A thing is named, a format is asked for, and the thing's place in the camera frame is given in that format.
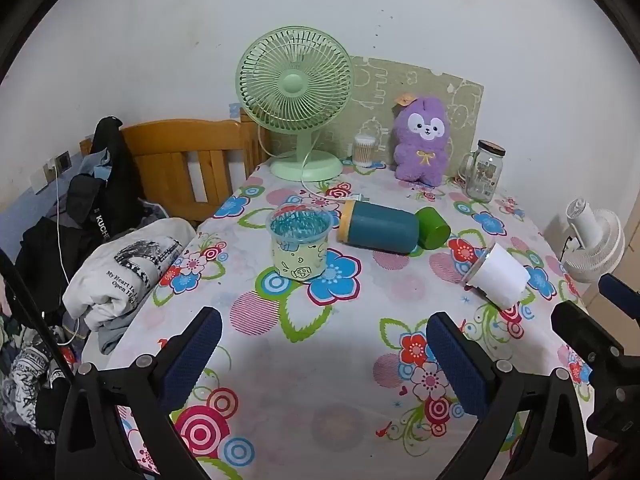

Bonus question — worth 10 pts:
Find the glass mug jar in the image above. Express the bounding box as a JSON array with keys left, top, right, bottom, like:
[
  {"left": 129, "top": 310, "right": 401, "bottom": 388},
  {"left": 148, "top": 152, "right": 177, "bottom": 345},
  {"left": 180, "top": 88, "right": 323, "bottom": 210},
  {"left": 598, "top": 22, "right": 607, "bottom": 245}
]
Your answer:
[{"left": 457, "top": 140, "right": 506, "bottom": 203}]

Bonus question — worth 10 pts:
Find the green patterned board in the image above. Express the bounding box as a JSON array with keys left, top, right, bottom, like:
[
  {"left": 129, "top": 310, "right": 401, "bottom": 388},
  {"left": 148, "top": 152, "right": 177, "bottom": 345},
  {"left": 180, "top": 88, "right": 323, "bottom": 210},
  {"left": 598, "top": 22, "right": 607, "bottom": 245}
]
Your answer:
[{"left": 320, "top": 56, "right": 485, "bottom": 181}]

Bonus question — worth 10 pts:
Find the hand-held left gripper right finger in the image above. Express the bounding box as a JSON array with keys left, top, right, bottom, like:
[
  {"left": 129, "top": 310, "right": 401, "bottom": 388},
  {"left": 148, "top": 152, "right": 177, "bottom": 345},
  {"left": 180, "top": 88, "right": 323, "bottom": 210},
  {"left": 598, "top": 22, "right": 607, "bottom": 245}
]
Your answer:
[{"left": 426, "top": 311, "right": 593, "bottom": 480}]

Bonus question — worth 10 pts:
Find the black clothes pile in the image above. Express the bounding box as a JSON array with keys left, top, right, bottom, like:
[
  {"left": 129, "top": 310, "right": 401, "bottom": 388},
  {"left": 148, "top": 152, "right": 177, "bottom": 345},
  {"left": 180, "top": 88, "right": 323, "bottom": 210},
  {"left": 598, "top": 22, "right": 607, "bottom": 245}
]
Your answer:
[{"left": 65, "top": 116, "right": 151, "bottom": 243}]

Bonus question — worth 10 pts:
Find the black and white patterned cloth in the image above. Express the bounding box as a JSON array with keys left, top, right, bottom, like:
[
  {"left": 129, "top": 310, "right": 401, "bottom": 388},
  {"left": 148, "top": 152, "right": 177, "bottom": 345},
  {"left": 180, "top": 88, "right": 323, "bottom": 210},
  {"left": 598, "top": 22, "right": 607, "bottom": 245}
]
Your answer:
[{"left": 0, "top": 322, "right": 76, "bottom": 443}]

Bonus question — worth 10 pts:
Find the purple plush toy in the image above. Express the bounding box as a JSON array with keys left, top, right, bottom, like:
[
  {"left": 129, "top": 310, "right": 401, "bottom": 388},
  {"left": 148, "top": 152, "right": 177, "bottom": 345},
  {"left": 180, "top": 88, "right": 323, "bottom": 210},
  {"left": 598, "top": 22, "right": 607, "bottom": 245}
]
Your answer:
[{"left": 391, "top": 96, "right": 454, "bottom": 189}]

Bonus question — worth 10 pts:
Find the cotton swab container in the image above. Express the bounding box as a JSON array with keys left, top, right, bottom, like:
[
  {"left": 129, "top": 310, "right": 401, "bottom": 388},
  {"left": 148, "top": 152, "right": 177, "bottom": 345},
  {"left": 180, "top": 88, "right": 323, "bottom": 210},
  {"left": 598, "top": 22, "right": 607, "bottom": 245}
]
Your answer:
[{"left": 352, "top": 135, "right": 377, "bottom": 168}]

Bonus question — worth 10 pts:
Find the grey cloth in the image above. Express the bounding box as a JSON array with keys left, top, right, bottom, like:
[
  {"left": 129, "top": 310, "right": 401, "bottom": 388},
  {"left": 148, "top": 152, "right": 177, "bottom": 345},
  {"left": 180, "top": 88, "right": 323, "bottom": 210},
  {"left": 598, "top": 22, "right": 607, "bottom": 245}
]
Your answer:
[{"left": 96, "top": 307, "right": 143, "bottom": 356}]

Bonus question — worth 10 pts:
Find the wall socket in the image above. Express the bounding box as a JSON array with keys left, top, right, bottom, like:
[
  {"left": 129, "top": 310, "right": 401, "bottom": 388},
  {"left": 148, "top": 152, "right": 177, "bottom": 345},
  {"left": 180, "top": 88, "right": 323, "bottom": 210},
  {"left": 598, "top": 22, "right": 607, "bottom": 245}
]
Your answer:
[{"left": 44, "top": 150, "right": 72, "bottom": 184}]

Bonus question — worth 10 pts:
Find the black clothing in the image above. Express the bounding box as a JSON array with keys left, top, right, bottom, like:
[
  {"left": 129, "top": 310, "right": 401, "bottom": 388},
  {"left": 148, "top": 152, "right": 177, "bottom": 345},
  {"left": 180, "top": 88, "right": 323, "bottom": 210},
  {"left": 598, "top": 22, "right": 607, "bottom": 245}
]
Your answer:
[{"left": 15, "top": 215, "right": 98, "bottom": 313}]

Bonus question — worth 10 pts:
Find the green cup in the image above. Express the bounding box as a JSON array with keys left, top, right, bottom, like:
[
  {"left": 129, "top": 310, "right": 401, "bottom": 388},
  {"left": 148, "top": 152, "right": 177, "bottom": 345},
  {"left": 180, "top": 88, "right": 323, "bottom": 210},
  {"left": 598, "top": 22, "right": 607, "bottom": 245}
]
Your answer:
[{"left": 415, "top": 206, "right": 452, "bottom": 251}]

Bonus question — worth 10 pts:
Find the white printed shirt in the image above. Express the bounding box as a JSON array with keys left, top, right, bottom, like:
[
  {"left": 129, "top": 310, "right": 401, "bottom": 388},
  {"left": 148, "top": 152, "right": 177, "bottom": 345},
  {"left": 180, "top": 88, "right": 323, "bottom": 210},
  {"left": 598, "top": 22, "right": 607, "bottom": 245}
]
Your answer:
[{"left": 62, "top": 218, "right": 197, "bottom": 333}]

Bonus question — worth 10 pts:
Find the floral tablecloth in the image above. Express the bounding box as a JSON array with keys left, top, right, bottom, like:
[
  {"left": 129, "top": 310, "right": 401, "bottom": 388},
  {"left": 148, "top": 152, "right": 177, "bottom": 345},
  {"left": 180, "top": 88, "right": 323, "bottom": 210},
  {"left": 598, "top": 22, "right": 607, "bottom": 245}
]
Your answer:
[{"left": 82, "top": 157, "right": 601, "bottom": 480}]

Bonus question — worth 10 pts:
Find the green desk fan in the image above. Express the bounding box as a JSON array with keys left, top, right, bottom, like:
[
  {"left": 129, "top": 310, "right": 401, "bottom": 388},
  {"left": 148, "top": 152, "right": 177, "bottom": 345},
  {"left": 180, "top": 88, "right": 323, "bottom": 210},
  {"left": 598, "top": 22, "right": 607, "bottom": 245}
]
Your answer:
[{"left": 235, "top": 27, "right": 355, "bottom": 182}]

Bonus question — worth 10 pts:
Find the clear printed plastic cup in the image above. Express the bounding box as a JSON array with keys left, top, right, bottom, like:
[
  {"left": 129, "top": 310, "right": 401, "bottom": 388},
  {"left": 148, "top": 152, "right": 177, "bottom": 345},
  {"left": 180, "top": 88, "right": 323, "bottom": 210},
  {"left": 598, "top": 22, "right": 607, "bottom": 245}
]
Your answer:
[{"left": 268, "top": 205, "right": 333, "bottom": 282}]

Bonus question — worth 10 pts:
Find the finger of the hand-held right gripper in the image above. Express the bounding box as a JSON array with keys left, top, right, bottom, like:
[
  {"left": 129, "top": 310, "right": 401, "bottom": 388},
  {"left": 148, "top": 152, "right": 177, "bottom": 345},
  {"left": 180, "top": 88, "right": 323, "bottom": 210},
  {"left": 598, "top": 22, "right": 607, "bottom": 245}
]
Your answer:
[
  {"left": 598, "top": 273, "right": 640, "bottom": 322},
  {"left": 551, "top": 301, "right": 627, "bottom": 362}
]

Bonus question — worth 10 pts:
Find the teal bottle with yellow band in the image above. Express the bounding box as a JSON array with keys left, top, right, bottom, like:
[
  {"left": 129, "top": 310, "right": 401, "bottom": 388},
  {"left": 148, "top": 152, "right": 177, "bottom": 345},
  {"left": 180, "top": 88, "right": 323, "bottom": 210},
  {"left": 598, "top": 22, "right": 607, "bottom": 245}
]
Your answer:
[{"left": 336, "top": 199, "right": 420, "bottom": 254}]

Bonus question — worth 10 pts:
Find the white fan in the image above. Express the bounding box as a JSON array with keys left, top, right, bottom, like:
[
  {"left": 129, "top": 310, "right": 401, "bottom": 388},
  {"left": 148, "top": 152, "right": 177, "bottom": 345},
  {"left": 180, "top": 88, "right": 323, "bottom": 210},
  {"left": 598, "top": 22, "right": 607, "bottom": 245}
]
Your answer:
[{"left": 559, "top": 198, "right": 626, "bottom": 284}]

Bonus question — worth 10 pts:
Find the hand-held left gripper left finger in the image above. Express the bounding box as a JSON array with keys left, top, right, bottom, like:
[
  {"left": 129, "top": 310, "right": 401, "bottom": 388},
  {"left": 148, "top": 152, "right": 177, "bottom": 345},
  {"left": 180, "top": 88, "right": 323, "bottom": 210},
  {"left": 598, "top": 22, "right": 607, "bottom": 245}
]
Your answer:
[{"left": 54, "top": 306, "right": 223, "bottom": 480}]

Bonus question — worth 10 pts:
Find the wooden bed headboard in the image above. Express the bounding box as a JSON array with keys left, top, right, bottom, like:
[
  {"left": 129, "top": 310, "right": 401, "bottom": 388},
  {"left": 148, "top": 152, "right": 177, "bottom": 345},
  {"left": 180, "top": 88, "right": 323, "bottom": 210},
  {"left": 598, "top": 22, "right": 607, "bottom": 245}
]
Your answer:
[{"left": 80, "top": 109, "right": 271, "bottom": 228}]

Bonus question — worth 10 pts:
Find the person's right forearm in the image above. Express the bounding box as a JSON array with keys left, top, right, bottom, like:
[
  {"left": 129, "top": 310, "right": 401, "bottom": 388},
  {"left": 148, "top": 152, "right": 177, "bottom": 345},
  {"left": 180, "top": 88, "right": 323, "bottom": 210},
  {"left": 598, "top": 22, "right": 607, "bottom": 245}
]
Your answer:
[{"left": 587, "top": 432, "right": 640, "bottom": 480}]

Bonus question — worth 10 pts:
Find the white cup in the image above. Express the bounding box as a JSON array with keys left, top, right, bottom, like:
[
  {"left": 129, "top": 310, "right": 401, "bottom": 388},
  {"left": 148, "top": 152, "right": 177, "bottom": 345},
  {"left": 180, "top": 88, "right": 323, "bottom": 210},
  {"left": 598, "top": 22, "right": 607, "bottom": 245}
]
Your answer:
[{"left": 462, "top": 242, "right": 531, "bottom": 309}]

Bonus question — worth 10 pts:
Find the white charging cable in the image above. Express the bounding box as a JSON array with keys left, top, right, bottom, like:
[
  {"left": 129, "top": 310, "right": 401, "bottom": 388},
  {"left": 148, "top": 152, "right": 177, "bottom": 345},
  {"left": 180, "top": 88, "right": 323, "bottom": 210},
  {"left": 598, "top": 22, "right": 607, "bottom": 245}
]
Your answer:
[{"left": 47, "top": 160, "right": 86, "bottom": 346}]

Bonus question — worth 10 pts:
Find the white fan power cable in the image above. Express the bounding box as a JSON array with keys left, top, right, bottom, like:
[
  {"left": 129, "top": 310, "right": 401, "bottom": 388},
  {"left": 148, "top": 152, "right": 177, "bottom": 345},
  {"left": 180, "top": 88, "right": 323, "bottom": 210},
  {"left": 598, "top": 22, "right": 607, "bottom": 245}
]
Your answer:
[{"left": 257, "top": 122, "right": 368, "bottom": 211}]

